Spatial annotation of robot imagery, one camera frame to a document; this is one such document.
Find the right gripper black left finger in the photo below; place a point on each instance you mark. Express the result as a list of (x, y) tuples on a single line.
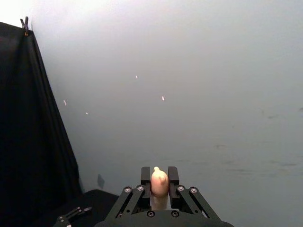
[(145, 176)]

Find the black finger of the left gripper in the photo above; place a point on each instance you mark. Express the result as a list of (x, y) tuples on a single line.
[(71, 214)]

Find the black table cloth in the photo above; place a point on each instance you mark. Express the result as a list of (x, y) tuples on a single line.
[(28, 132)]

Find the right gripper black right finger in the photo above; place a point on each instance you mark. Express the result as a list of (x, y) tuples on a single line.
[(173, 176)]

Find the black spring clamp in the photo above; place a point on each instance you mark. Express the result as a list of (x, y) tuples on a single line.
[(25, 26)]

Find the small white three-armed plastic piece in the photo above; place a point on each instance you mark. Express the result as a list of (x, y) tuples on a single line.
[(159, 185)]

